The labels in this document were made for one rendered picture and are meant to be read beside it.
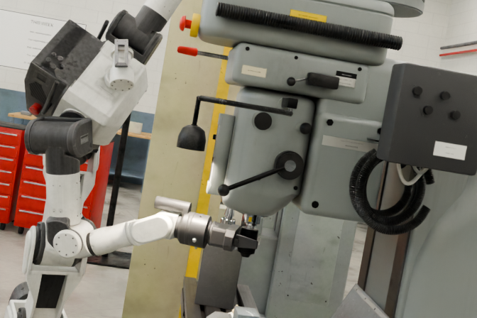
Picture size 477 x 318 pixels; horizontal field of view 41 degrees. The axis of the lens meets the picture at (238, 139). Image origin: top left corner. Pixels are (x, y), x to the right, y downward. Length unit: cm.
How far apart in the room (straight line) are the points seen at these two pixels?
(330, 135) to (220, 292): 67
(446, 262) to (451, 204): 14
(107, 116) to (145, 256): 177
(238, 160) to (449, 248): 55
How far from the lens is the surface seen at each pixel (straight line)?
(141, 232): 170
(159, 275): 350
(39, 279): 223
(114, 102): 183
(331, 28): 153
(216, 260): 197
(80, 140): 174
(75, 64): 185
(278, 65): 155
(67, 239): 177
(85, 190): 216
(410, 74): 137
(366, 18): 160
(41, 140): 176
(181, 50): 174
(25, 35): 1094
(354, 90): 159
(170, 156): 338
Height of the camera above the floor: 158
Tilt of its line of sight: 3 degrees down
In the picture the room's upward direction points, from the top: 10 degrees clockwise
